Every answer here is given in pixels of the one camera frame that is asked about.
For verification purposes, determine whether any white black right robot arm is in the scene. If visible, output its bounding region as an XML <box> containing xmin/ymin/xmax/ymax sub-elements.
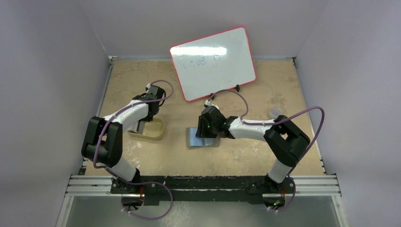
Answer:
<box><xmin>196</xmin><ymin>105</ymin><xmax>311</xmax><ymax>192</ymax></box>

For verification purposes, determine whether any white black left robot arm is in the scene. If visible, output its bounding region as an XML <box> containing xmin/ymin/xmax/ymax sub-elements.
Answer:
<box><xmin>81</xmin><ymin>85</ymin><xmax>166</xmax><ymax>193</ymax></box>

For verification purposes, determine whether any small clear plastic cup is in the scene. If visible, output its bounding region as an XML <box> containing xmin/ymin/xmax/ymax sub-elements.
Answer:
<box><xmin>268</xmin><ymin>106</ymin><xmax>283</xmax><ymax>119</ymax></box>

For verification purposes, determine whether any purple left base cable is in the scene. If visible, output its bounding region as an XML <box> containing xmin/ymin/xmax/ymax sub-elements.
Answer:
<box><xmin>106</xmin><ymin>169</ymin><xmax>174</xmax><ymax>221</ymax></box>

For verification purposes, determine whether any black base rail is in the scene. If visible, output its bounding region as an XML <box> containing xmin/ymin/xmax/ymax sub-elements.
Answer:
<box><xmin>110</xmin><ymin>175</ymin><xmax>296</xmax><ymax>208</ymax></box>

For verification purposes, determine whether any red framed whiteboard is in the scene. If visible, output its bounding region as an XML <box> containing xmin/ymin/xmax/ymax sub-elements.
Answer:
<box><xmin>169</xmin><ymin>26</ymin><xmax>256</xmax><ymax>102</ymax></box>

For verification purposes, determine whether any aluminium frame rail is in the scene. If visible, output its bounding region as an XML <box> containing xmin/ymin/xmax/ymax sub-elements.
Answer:
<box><xmin>66</xmin><ymin>175</ymin><xmax>341</xmax><ymax>201</ymax></box>

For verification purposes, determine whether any beige plastic tray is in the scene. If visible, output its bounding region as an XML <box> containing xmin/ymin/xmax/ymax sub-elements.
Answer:
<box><xmin>127</xmin><ymin>118</ymin><xmax>165</xmax><ymax>140</ymax></box>

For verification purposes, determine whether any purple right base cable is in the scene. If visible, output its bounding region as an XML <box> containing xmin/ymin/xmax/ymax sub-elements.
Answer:
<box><xmin>268</xmin><ymin>177</ymin><xmax>298</xmax><ymax>214</ymax></box>

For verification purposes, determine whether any grey leather card holder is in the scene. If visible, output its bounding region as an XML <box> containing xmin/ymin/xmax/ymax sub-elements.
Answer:
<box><xmin>186</xmin><ymin>127</ymin><xmax>220</xmax><ymax>148</ymax></box>

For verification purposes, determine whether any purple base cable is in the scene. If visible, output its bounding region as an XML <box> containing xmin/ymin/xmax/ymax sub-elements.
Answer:
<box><xmin>268</xmin><ymin>177</ymin><xmax>298</xmax><ymax>214</ymax></box>
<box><xmin>106</xmin><ymin>169</ymin><xmax>174</xmax><ymax>221</ymax></box>

